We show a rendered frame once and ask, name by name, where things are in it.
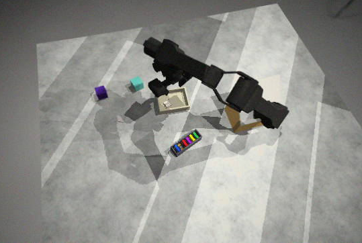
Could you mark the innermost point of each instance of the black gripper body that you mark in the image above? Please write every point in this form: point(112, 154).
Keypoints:
point(159, 88)

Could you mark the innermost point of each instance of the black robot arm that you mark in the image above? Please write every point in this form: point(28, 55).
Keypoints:
point(246, 95)

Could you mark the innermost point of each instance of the purple cube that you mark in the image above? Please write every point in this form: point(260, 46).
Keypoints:
point(101, 92)

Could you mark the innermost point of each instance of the teal cube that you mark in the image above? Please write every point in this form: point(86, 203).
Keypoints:
point(137, 83)

